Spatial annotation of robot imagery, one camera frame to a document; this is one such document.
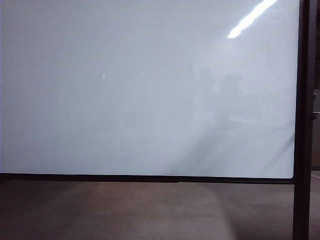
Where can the white whiteboard with black frame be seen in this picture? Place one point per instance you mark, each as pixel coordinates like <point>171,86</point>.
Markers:
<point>125,87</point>

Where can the small black stand knob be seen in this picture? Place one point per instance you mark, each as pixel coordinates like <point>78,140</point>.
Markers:
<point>314,95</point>

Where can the black whiteboard stand post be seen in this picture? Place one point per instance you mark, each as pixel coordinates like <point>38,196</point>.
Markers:
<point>302,125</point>

